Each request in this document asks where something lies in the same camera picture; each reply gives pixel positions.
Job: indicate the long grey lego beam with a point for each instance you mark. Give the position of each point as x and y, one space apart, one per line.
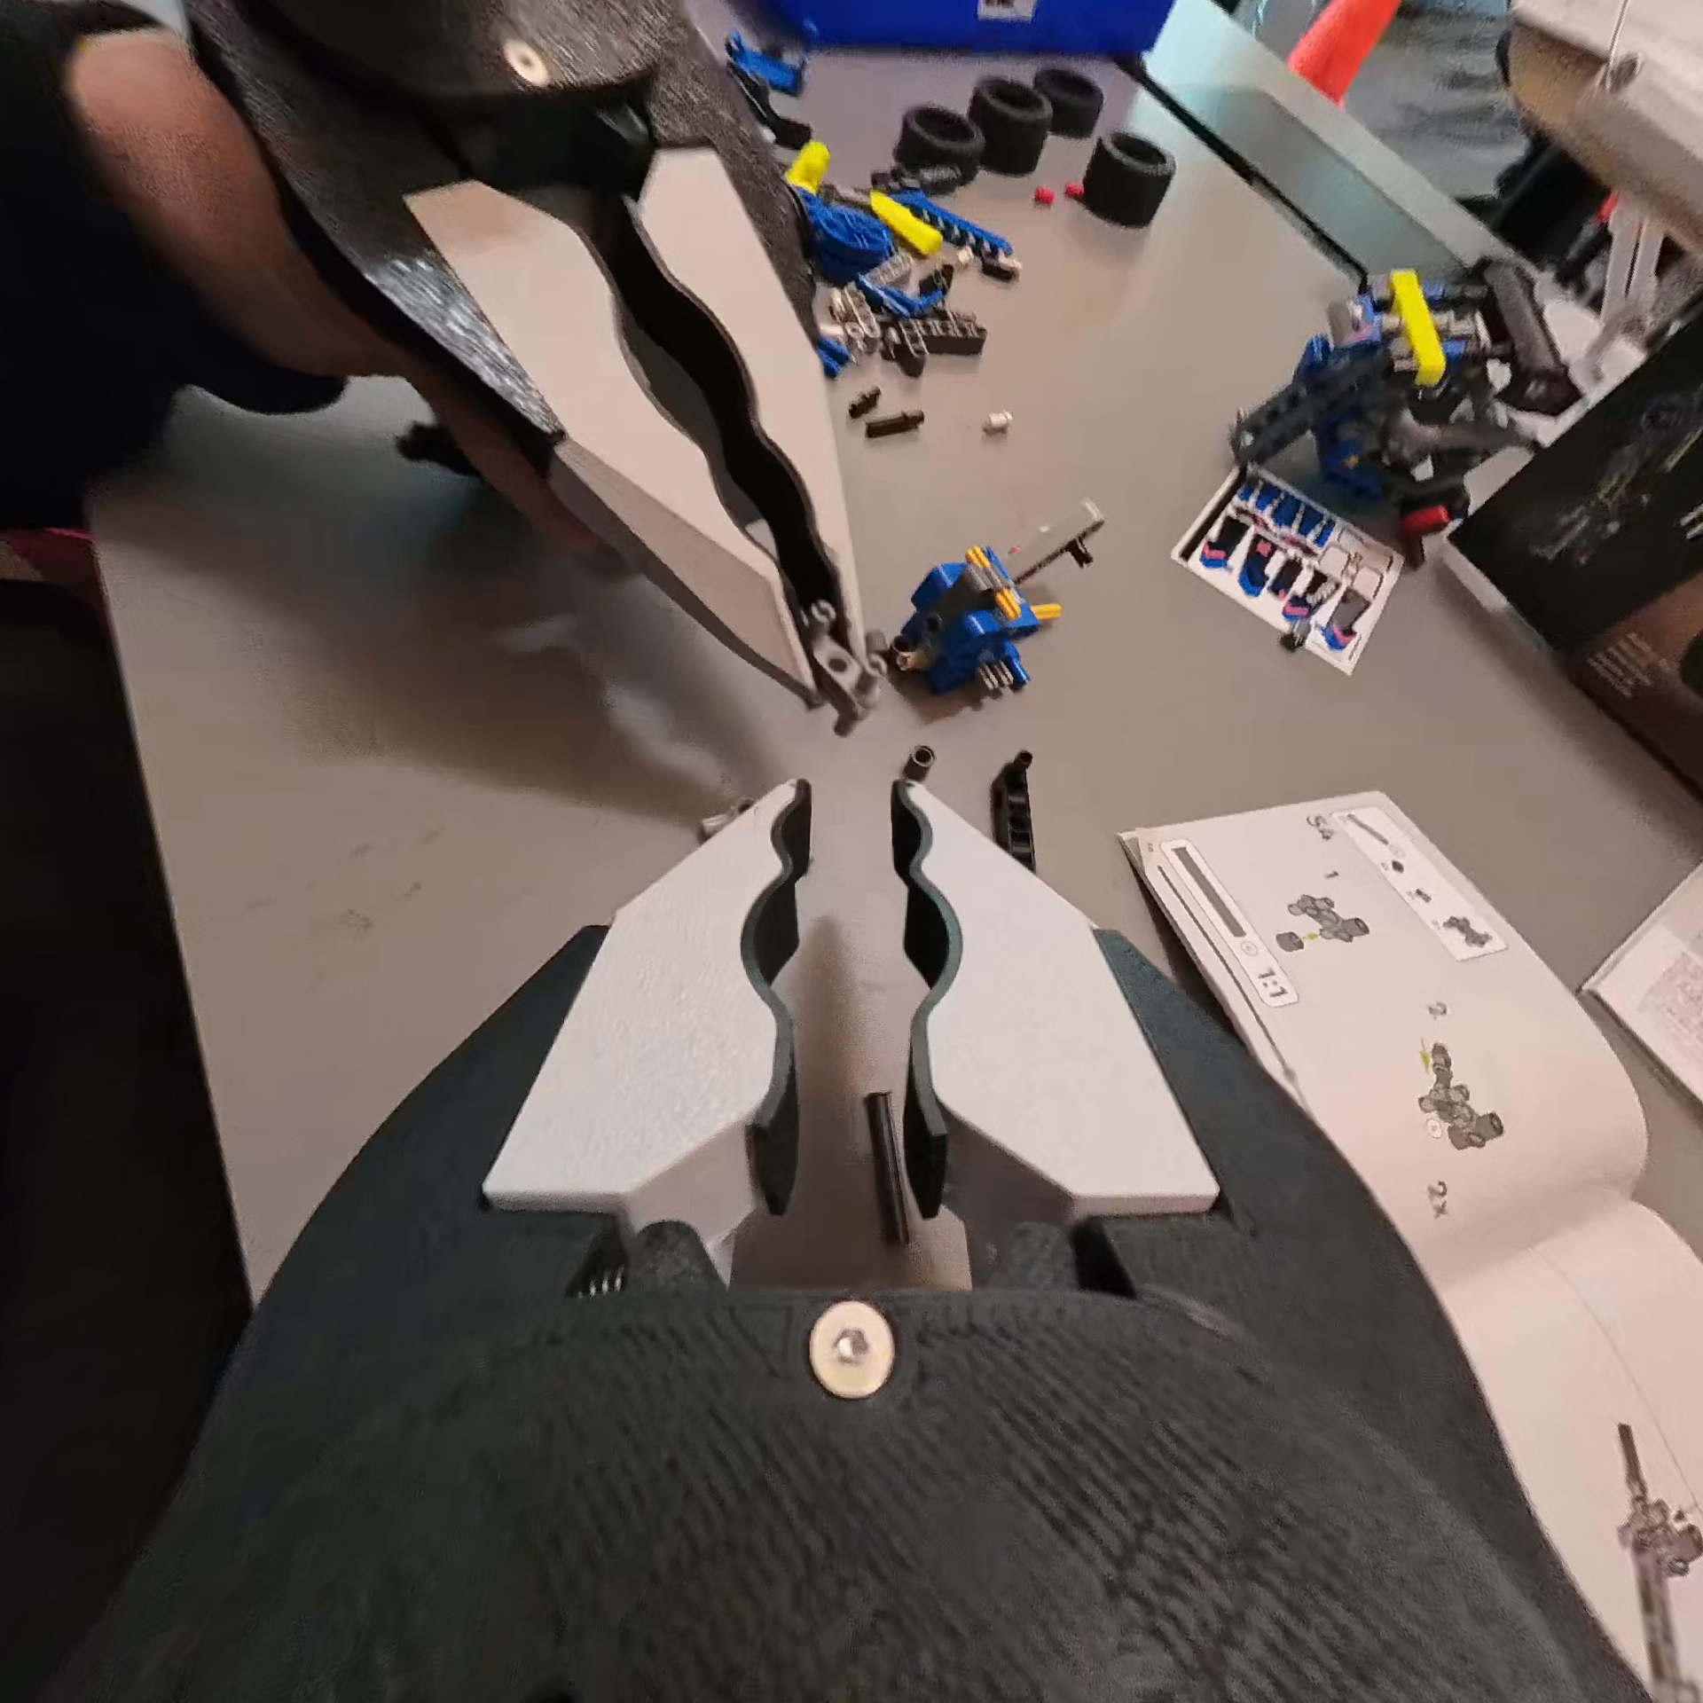
1065 531

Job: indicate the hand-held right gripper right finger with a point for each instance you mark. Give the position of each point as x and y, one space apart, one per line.
1051 1065

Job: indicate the black lego set box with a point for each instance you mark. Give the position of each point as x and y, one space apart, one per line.
1596 531

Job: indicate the open lego instruction booklet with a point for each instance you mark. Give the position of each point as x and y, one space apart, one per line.
1438 1065

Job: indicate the pale chair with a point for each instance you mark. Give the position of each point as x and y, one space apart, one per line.
1611 94

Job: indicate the person's left hand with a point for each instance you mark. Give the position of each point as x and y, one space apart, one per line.
199 198

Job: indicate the blue plastic bin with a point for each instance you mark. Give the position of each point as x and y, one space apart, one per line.
972 25

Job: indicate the black lego axle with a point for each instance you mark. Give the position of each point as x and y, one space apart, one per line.
889 1169

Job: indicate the white paper leaflet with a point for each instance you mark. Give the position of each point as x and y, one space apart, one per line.
1658 998

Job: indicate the blue lego vehicle chassis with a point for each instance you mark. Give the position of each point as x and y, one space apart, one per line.
1383 386

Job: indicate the black lego beam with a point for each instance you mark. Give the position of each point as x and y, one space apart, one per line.
1015 806

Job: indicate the pile of loose lego pieces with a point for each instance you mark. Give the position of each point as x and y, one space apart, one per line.
865 252

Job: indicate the grey lego pin connector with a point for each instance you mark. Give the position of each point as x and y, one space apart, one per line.
727 818

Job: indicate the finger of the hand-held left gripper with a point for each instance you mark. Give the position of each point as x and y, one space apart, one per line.
586 374
745 345

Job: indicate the blue lego subassembly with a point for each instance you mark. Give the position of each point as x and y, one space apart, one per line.
965 632

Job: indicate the black lego tire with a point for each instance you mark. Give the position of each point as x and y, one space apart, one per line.
1128 178
1071 100
940 135
1012 126

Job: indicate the grey lego connector piece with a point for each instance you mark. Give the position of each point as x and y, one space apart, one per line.
847 666

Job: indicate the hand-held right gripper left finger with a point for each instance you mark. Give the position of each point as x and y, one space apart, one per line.
639 1039

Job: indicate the person's left forearm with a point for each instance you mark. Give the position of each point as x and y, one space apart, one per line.
54 332

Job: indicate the orange cone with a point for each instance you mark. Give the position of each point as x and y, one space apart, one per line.
1336 36

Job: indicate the lego sticker sheet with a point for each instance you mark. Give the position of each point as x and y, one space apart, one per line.
1285 572

